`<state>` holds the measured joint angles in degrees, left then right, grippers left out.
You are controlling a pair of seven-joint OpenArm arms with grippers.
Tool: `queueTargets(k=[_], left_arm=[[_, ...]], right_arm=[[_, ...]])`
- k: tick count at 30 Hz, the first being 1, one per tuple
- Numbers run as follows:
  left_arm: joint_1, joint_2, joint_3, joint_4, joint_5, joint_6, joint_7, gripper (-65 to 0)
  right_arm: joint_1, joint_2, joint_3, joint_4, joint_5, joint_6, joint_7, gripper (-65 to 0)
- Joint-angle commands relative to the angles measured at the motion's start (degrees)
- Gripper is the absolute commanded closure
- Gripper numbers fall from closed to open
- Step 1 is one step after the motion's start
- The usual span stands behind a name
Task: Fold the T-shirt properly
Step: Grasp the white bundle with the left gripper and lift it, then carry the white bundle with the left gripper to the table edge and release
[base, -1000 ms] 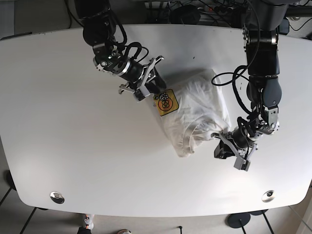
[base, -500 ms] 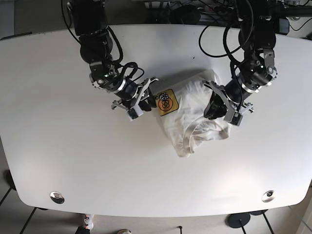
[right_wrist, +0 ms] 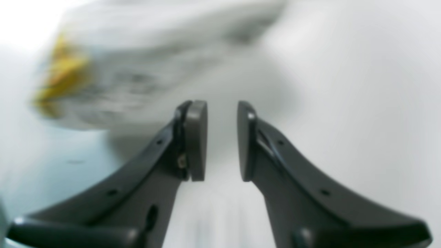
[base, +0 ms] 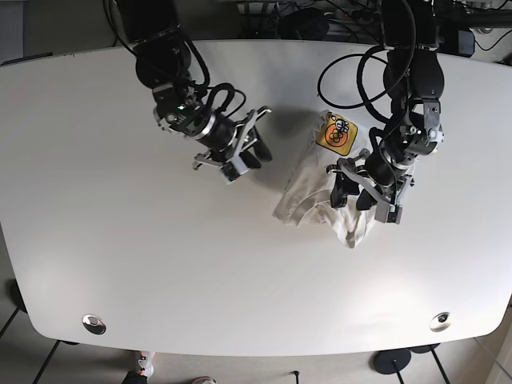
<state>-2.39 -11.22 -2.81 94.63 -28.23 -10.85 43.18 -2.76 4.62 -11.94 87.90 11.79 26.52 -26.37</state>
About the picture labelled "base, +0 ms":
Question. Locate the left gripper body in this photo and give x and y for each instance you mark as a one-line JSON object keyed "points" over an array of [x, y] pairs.
{"points": [[379, 173]]}

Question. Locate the white orange sneaker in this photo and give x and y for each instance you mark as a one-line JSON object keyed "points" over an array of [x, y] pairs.
{"points": [[145, 365]]}

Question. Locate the black trousers of person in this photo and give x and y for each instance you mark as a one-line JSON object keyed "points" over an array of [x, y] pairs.
{"points": [[134, 377]]}

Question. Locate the silver table grommet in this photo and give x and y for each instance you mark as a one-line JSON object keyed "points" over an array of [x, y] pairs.
{"points": [[93, 324], [440, 322]]}

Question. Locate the white printed T-shirt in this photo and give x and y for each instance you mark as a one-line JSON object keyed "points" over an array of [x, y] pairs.
{"points": [[305, 200]]}

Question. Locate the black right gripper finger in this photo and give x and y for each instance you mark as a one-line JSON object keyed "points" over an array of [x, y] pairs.
{"points": [[261, 150], [250, 160]]}

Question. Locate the left silver table grommet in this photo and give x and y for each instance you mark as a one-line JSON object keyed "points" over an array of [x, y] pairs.
{"points": [[93, 324]]}

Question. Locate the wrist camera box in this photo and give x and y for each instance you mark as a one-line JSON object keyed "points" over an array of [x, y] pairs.
{"points": [[233, 169], [388, 213]]}

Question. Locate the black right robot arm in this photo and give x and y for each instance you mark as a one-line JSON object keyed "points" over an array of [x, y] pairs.
{"points": [[170, 65]]}

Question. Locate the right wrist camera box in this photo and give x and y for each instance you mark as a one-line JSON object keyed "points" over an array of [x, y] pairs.
{"points": [[233, 169]]}

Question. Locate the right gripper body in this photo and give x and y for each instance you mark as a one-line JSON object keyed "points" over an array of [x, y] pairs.
{"points": [[223, 137]]}

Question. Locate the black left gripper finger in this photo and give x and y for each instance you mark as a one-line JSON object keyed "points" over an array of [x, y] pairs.
{"points": [[365, 201], [343, 188]]}

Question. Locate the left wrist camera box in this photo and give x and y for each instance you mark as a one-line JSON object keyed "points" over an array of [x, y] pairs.
{"points": [[388, 213]]}

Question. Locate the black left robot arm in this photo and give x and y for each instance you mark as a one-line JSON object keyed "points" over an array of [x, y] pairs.
{"points": [[409, 109]]}

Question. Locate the black power adapter box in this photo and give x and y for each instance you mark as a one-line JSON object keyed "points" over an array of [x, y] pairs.
{"points": [[304, 24]]}

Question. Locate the black round stand base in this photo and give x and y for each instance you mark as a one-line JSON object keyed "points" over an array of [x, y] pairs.
{"points": [[388, 362]]}

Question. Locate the right silver table grommet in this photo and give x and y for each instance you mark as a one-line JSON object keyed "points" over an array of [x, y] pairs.
{"points": [[440, 322]]}

